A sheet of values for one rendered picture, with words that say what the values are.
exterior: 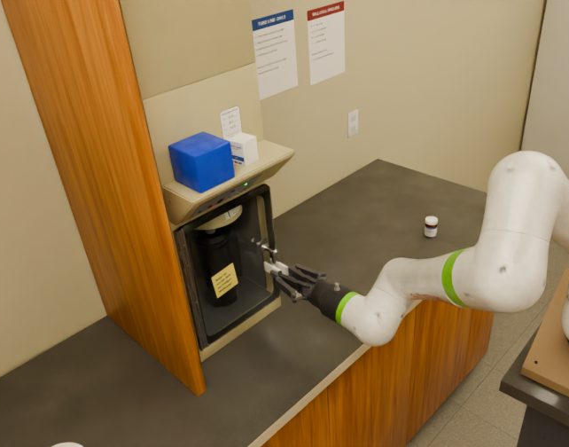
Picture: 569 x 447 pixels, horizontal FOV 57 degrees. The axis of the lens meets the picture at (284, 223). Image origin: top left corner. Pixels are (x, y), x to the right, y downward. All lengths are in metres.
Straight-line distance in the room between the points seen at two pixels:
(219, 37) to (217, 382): 0.88
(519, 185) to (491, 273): 0.15
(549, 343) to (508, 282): 0.64
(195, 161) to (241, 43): 0.32
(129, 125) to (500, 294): 0.72
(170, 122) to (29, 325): 0.82
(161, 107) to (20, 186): 0.54
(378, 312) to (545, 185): 0.51
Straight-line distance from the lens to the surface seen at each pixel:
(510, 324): 3.13
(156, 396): 1.52
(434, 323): 2.04
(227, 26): 1.27
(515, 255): 0.93
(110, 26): 1.01
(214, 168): 1.17
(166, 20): 1.17
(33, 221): 1.62
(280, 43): 1.99
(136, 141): 1.06
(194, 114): 1.24
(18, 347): 1.78
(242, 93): 1.32
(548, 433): 1.68
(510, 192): 0.96
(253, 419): 1.41
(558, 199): 0.99
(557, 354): 1.54
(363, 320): 1.28
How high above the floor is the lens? 2.05
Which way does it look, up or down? 32 degrees down
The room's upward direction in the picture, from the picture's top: 5 degrees counter-clockwise
